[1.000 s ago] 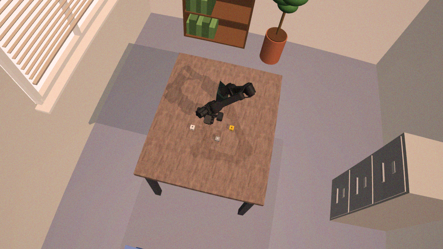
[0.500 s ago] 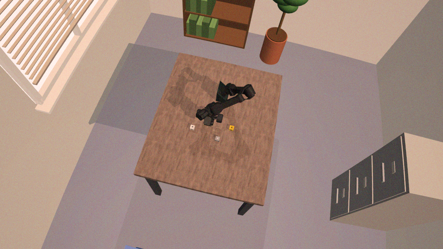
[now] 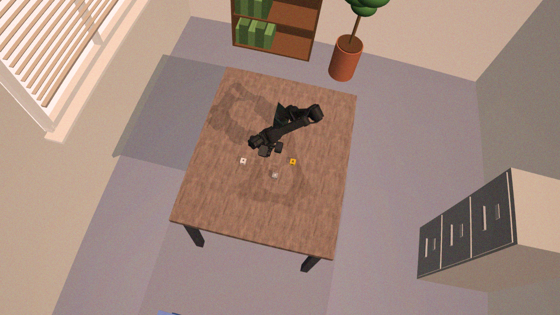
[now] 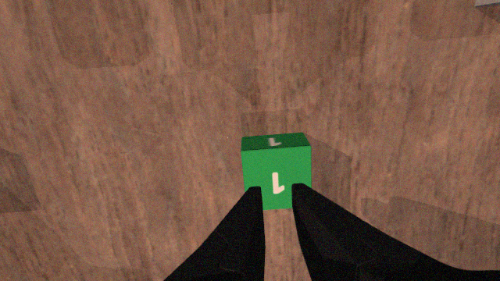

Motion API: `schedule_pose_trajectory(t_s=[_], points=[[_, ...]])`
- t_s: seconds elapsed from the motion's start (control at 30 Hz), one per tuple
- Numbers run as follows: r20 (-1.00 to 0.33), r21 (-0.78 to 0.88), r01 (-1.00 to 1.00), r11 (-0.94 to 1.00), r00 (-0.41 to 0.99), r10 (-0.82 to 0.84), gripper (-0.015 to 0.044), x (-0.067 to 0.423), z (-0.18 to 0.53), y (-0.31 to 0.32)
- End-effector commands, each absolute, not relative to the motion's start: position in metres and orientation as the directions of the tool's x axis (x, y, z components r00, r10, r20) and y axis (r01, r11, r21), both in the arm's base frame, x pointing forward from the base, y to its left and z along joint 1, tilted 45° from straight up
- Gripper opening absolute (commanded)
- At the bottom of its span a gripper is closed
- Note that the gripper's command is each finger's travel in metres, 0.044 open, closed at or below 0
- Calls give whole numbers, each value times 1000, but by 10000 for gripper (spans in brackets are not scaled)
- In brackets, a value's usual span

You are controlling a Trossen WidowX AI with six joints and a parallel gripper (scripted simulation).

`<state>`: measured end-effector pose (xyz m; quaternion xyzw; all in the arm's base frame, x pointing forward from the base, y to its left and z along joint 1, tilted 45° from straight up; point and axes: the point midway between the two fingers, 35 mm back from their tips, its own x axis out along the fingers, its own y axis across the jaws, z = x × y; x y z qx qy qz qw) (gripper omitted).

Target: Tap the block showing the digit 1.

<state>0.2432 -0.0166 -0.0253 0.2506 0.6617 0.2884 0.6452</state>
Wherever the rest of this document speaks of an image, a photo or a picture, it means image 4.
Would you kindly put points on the green block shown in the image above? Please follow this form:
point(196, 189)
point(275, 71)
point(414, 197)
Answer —
point(274, 162)

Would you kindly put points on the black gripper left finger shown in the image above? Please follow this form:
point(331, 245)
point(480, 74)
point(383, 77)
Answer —
point(235, 249)

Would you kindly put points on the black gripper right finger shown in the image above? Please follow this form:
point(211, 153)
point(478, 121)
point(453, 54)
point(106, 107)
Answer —
point(338, 246)

